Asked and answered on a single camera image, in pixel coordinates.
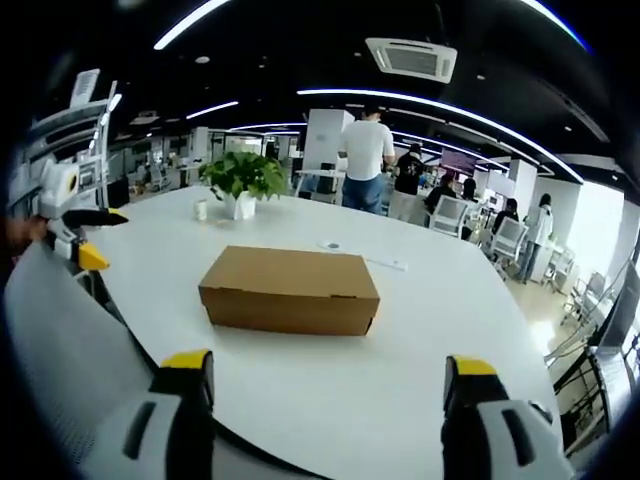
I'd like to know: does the brown cardboard shoe box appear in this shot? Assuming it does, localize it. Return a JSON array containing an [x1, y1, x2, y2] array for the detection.
[[198, 244, 382, 337]]

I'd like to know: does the white flat strip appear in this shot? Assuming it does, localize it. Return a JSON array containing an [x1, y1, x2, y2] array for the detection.
[[364, 256, 409, 271]]

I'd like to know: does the green potted plant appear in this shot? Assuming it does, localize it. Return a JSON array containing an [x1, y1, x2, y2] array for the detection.
[[198, 150, 290, 220]]

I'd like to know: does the person's left hand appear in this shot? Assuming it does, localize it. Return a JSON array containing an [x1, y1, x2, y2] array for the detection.
[[4, 214, 49, 261]]

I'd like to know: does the white office pillar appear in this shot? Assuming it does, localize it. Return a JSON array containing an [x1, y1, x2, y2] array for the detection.
[[303, 108, 357, 174]]

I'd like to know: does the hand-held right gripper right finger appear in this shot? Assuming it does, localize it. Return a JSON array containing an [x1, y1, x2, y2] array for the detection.
[[439, 354, 576, 480]]

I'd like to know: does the white ceiling air conditioner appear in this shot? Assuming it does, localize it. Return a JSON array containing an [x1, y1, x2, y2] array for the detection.
[[364, 36, 459, 84]]

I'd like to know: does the white mesh office chair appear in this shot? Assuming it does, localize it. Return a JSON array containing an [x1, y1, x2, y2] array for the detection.
[[429, 194, 471, 239], [487, 216, 530, 279]]

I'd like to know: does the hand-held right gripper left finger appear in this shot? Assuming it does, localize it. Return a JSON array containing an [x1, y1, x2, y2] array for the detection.
[[84, 349, 217, 480]]

